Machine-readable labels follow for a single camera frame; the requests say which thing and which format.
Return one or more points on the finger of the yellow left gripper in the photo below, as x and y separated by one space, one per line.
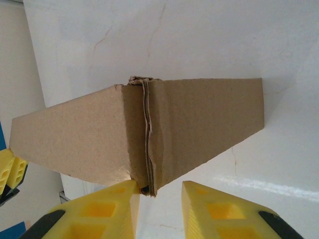
18 171
5 169

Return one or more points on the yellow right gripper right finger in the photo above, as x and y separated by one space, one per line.
197 214

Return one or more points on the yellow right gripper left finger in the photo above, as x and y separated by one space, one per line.
119 206

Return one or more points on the brown cardboard paper box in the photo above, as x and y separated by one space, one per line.
199 119

